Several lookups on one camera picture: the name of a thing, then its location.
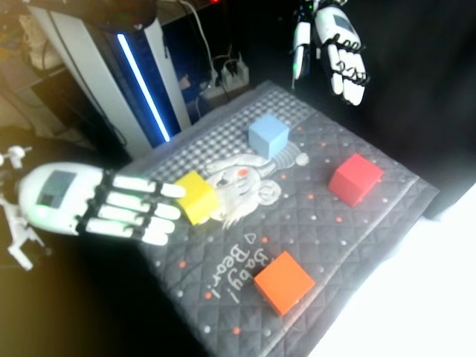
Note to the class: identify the red cube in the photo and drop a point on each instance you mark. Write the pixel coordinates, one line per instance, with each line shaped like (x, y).
(355, 178)

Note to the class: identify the light blue cube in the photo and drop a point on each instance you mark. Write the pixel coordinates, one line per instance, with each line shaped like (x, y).
(267, 135)

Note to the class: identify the white column with blue light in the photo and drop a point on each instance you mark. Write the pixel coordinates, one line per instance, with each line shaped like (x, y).
(93, 74)

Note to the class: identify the yellow cube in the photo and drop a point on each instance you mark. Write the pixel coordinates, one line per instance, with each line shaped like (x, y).
(197, 201)

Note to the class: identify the orange cube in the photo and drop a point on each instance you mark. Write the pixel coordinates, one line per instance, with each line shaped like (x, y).
(284, 282)

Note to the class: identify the white power strip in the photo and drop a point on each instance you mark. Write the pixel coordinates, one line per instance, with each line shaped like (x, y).
(234, 76)

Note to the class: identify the grey bear print quilt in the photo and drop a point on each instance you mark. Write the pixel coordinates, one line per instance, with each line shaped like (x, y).
(297, 223)

